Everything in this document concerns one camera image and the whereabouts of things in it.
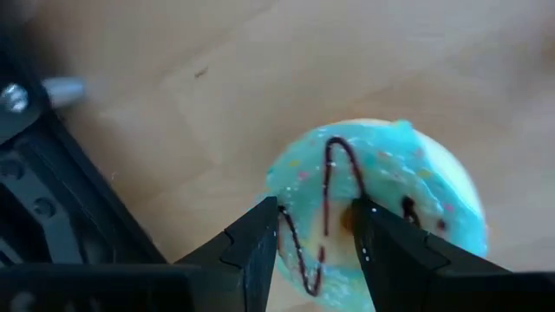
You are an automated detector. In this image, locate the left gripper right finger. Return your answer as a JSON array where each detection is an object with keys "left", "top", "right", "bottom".
[{"left": 350, "top": 198, "right": 512, "bottom": 312}]

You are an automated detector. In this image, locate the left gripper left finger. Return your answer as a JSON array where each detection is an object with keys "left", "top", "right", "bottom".
[{"left": 175, "top": 196, "right": 279, "bottom": 312}]

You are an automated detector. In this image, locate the green frosted donut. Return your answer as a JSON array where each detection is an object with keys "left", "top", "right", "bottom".
[{"left": 264, "top": 117, "right": 490, "bottom": 312}]

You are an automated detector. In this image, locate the silver bolt head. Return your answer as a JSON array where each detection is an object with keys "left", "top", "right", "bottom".
[{"left": 1, "top": 82, "right": 29, "bottom": 114}]

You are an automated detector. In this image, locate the black aluminium table frame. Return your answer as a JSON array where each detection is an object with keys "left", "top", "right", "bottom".
[{"left": 0, "top": 25, "right": 168, "bottom": 266}]

